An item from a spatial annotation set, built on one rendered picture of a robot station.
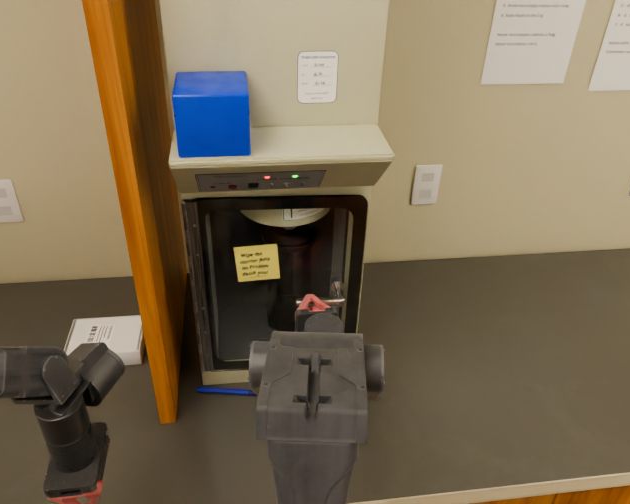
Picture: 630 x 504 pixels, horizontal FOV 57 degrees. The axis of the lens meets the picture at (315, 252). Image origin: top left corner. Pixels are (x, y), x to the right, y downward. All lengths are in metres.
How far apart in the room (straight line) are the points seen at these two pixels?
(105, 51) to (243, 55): 0.20
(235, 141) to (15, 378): 0.40
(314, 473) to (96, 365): 0.48
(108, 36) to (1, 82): 0.66
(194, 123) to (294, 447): 0.51
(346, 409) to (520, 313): 1.16
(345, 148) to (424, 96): 0.61
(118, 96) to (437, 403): 0.84
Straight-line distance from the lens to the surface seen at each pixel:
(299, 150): 0.85
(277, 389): 0.42
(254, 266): 1.04
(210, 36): 0.88
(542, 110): 1.58
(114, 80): 0.82
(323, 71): 0.91
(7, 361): 0.73
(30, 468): 1.22
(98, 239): 1.57
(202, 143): 0.82
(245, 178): 0.88
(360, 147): 0.86
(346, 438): 0.40
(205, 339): 1.15
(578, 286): 1.68
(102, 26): 0.80
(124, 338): 1.34
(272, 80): 0.90
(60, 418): 0.79
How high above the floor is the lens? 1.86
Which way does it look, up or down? 35 degrees down
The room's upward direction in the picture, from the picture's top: 2 degrees clockwise
